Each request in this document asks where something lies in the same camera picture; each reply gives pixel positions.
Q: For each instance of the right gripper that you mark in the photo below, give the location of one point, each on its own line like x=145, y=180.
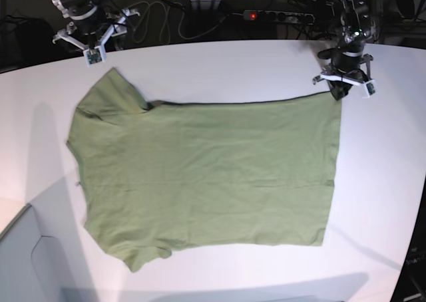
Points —
x=95, y=28

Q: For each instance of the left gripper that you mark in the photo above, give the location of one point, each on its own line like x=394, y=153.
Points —
x=346, y=67

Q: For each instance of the green T-shirt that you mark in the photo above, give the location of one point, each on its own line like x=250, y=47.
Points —
x=168, y=177

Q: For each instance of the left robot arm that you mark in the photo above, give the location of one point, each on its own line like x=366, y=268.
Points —
x=354, y=26

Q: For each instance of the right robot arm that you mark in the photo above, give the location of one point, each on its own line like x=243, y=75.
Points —
x=75, y=8

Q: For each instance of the black power strip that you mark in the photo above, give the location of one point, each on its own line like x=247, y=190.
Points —
x=285, y=17

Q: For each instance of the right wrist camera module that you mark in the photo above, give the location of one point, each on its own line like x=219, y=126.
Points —
x=94, y=56

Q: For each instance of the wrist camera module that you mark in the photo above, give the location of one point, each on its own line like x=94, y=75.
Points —
x=369, y=88
x=94, y=56

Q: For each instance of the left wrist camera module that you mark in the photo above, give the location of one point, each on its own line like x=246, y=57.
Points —
x=369, y=88

